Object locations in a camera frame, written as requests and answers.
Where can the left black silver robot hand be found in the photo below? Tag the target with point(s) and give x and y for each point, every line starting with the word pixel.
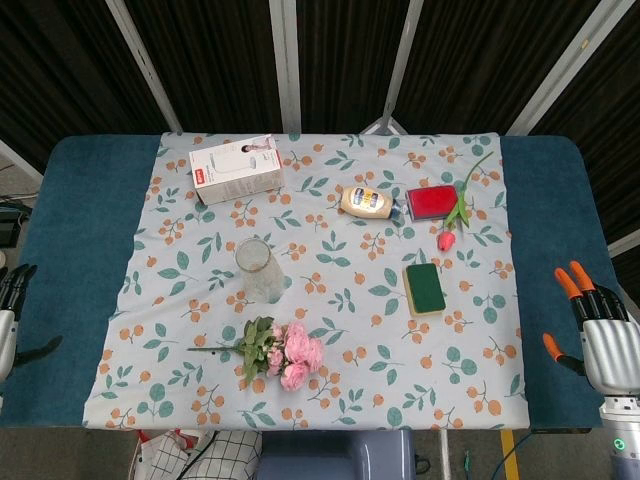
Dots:
pixel 7 340

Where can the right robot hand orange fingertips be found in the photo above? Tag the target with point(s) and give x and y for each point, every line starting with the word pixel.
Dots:
pixel 612 355

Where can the pink rose bouquet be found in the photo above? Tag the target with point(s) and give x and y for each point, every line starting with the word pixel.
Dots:
pixel 300 347

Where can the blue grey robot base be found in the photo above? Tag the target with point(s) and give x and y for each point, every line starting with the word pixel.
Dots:
pixel 335 457

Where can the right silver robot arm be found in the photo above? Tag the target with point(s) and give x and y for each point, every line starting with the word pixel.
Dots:
pixel 622 435

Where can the clear textured glass vase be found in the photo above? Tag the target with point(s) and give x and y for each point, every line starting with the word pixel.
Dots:
pixel 260 275

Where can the black device box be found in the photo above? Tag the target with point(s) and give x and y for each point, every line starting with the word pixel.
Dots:
pixel 9 230

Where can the blue table cover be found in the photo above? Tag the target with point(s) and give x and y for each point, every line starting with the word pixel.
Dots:
pixel 75 250

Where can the green yellow scrub sponge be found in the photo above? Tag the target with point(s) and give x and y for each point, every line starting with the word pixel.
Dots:
pixel 425 287

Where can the pink artificial tulip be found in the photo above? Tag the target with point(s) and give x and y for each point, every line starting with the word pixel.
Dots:
pixel 446 240

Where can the red ink pad case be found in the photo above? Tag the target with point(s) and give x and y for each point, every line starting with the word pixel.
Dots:
pixel 432 202

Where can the white checkered bag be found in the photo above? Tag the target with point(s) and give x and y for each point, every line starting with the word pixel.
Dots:
pixel 220 457

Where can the floral print tablecloth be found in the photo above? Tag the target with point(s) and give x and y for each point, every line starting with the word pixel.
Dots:
pixel 350 310

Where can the white cardboard product box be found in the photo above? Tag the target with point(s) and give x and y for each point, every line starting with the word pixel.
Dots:
pixel 235 172

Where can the mayonnaise squeeze bottle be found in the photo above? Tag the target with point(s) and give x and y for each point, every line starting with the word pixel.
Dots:
pixel 367 202

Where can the white partition frame post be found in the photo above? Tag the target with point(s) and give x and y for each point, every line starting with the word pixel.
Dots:
pixel 285 65
pixel 555 75
pixel 400 70
pixel 145 70

